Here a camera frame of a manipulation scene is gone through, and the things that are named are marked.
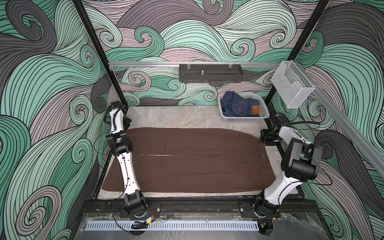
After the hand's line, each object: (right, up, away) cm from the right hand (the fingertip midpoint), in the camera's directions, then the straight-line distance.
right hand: (260, 136), depth 95 cm
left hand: (-93, +6, +11) cm, 93 cm away
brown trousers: (-44, -14, -5) cm, 46 cm away
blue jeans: (-13, +22, +15) cm, 30 cm away
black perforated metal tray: (-33, +41, 0) cm, 53 cm away
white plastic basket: (+8, +17, +12) cm, 22 cm away
